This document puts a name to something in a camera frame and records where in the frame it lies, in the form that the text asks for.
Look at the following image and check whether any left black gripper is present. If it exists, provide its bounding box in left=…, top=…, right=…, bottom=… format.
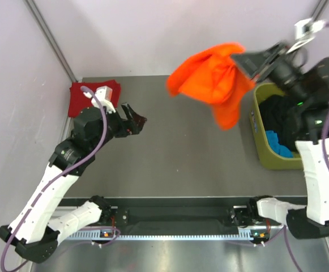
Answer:
left=91, top=102, right=147, bottom=152

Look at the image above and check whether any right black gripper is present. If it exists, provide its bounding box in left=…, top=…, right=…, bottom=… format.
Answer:
left=228, top=40, right=307, bottom=104

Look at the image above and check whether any orange t shirt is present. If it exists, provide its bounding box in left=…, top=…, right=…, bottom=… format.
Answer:
left=166, top=42, right=255, bottom=130

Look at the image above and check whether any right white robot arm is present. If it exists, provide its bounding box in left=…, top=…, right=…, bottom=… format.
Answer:
left=231, top=43, right=329, bottom=239

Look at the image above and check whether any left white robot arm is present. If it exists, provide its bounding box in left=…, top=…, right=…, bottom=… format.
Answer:
left=0, top=103, right=147, bottom=264

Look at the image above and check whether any black t shirt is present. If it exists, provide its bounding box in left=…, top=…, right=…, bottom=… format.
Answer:
left=258, top=95, right=307, bottom=152

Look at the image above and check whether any folded red t shirt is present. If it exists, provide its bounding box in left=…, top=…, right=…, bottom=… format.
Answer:
left=67, top=79, right=122, bottom=118

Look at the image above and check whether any blue t shirt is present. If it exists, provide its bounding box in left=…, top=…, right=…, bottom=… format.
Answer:
left=266, top=130, right=293, bottom=158

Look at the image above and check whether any olive green plastic bin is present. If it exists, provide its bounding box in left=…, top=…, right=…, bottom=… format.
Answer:
left=249, top=82, right=329, bottom=171

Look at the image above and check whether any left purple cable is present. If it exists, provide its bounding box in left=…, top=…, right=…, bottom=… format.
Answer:
left=0, top=86, right=122, bottom=271

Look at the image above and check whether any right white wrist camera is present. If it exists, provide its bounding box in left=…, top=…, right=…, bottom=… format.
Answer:
left=287, top=18, right=326, bottom=54

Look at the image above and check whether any right aluminium frame post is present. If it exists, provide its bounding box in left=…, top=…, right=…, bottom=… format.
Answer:
left=294, top=0, right=329, bottom=40

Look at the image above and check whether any aluminium frame post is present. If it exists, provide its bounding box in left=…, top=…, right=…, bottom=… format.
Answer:
left=294, top=0, right=329, bottom=40
left=23, top=0, right=78, bottom=82

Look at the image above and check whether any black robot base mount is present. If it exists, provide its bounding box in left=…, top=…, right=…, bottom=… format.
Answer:
left=96, top=197, right=265, bottom=236

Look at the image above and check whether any left aluminium frame post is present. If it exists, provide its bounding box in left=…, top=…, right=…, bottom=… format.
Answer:
left=23, top=0, right=78, bottom=82

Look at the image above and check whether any slotted grey cable duct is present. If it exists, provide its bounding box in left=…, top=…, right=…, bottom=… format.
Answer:
left=65, top=228, right=270, bottom=241

